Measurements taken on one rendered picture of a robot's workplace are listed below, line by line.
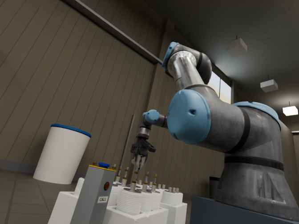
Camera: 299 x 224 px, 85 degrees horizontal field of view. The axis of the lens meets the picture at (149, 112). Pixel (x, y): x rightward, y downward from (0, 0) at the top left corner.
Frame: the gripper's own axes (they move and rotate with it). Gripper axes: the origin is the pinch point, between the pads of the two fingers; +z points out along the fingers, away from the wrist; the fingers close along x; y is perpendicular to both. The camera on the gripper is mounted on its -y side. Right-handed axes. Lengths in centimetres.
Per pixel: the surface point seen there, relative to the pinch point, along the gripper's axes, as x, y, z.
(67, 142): -6, 164, -18
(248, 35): -353, 37, -451
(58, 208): 35.1, 3.7, 22.6
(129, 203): 20.4, -22.8, 13.6
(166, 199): -29.1, 0.0, 14.2
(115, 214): 24.6, -21.8, 17.6
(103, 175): 36.4, -26.2, 5.5
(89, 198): 37.7, -24.2, 12.6
